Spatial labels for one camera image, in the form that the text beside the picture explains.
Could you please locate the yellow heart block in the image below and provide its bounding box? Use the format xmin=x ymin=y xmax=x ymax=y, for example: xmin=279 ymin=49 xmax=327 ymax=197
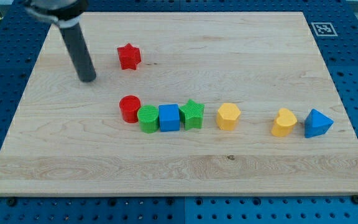
xmin=270 ymin=108 xmax=298 ymax=137

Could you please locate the blue cube block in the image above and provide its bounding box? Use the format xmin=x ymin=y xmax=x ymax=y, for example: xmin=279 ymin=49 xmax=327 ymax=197
xmin=158 ymin=104 xmax=180 ymax=132

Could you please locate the red star block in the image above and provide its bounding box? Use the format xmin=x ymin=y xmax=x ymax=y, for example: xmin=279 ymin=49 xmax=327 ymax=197
xmin=117 ymin=43 xmax=141 ymax=70

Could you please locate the yellow hexagon block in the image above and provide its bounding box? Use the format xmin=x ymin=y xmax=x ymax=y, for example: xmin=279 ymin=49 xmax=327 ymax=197
xmin=216 ymin=103 xmax=241 ymax=131

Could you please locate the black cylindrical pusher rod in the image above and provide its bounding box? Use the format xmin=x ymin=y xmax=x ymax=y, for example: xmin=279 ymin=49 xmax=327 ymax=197
xmin=60 ymin=23 xmax=96 ymax=82

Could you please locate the green cylinder block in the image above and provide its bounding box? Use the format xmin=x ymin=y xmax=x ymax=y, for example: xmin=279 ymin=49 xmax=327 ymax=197
xmin=137 ymin=105 xmax=159 ymax=133

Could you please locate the red cylinder block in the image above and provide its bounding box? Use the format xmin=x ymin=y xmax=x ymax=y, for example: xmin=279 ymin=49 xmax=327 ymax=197
xmin=119 ymin=95 xmax=141 ymax=123

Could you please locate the green star block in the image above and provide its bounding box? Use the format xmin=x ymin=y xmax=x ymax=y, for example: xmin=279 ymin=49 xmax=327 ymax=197
xmin=179 ymin=99 xmax=204 ymax=131

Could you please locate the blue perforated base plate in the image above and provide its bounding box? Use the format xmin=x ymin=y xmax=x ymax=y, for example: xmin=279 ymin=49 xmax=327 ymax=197
xmin=0 ymin=1 xmax=358 ymax=223

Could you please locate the blue triangle block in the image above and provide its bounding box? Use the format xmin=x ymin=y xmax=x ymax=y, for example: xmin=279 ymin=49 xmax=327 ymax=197
xmin=304 ymin=109 xmax=334 ymax=138

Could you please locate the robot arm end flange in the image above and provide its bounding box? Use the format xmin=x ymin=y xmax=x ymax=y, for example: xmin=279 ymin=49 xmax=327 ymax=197
xmin=22 ymin=0 xmax=89 ymax=29

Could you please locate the wooden board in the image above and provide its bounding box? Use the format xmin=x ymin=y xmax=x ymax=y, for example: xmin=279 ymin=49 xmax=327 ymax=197
xmin=0 ymin=12 xmax=358 ymax=197

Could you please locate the white fiducial marker tag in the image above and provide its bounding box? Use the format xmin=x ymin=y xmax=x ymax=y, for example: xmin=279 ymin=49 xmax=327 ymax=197
xmin=311 ymin=22 xmax=337 ymax=37

